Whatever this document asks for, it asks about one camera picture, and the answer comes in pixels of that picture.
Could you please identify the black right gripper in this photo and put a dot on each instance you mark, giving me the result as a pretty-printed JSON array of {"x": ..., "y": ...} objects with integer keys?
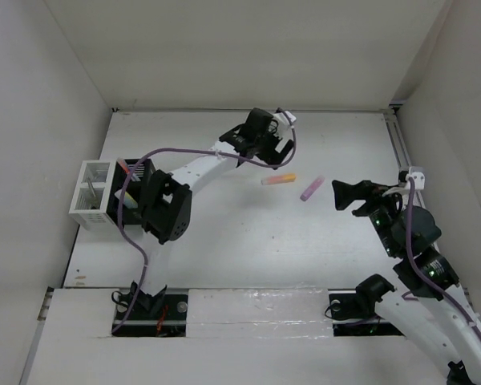
[{"x": 373, "y": 192}]

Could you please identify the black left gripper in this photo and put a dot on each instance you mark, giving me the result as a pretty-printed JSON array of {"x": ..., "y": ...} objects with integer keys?
[{"x": 272, "y": 156}]

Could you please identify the orange yellow highlighter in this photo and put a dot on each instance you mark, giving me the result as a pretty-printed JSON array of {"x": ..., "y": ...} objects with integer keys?
[{"x": 279, "y": 179}]

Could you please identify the pink purple highlighter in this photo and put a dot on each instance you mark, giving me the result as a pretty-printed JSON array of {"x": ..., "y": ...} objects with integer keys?
[{"x": 312, "y": 188}]

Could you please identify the red highlighter pen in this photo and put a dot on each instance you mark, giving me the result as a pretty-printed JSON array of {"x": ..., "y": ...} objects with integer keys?
[{"x": 131, "y": 175}]

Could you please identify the orange highlighter pen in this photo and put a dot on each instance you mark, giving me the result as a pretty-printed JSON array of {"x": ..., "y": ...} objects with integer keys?
[{"x": 124, "y": 165}]

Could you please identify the jar of paper clips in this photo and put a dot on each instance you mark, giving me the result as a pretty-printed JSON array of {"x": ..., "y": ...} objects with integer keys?
[{"x": 98, "y": 176}]

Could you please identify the green highlighter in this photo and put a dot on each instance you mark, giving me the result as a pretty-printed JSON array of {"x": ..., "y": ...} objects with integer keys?
[{"x": 118, "y": 194}]

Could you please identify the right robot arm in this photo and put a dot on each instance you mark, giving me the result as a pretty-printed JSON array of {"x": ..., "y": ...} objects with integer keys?
[{"x": 433, "y": 313}]

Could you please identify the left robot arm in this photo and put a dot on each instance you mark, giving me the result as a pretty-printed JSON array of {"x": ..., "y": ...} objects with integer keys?
[{"x": 166, "y": 206}]

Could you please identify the black slotted container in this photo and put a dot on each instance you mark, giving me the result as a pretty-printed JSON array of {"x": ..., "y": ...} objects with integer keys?
[{"x": 130, "y": 216}]

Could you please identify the white slotted container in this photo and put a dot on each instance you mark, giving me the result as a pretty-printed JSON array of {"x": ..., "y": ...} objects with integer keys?
[{"x": 93, "y": 220}]

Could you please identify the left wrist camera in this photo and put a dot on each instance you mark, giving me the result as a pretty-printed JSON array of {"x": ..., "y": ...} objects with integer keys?
[{"x": 285, "y": 120}]

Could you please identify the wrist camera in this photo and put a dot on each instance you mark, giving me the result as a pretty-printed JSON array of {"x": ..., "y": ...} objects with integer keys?
[
  {"x": 285, "y": 120},
  {"x": 412, "y": 173}
]

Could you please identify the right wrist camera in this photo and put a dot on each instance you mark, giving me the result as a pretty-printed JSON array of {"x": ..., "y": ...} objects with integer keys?
[{"x": 412, "y": 173}]

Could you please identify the aluminium rail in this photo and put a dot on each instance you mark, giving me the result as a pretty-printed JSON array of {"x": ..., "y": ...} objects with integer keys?
[{"x": 417, "y": 227}]

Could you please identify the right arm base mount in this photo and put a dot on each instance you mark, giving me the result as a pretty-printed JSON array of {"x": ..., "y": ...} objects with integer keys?
[{"x": 353, "y": 312}]

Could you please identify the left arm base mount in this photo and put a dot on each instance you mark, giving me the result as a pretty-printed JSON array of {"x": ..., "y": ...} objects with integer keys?
[{"x": 163, "y": 315}]

